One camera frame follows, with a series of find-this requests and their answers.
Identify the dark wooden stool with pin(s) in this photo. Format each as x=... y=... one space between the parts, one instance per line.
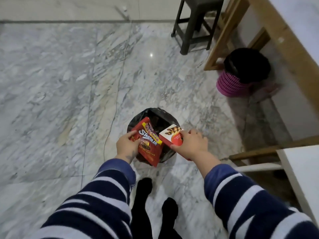
x=199 y=4

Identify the person's left forearm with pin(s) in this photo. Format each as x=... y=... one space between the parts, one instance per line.
x=99 y=204

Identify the red Shanato snack bag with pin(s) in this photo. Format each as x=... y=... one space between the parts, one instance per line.
x=149 y=146

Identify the person's left hand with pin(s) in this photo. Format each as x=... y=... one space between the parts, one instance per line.
x=125 y=148

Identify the black-lined trash bin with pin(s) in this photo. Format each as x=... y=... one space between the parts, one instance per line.
x=159 y=116

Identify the person's left leg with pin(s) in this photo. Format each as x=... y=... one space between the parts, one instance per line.
x=140 y=209

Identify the person's right hand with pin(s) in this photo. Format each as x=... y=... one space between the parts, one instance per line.
x=194 y=146

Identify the person's right forearm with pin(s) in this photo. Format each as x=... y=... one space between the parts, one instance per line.
x=244 y=204

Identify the wooden frame marble table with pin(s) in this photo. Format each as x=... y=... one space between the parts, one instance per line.
x=281 y=34

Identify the pink basket with black liner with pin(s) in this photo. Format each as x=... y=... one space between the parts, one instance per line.
x=231 y=85

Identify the person's leg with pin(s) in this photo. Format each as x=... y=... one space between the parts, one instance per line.
x=140 y=209
x=169 y=216

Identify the red and white wafer box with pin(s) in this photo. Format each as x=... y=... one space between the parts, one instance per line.
x=170 y=136

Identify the person's right leg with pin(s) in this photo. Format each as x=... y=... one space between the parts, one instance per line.
x=169 y=216

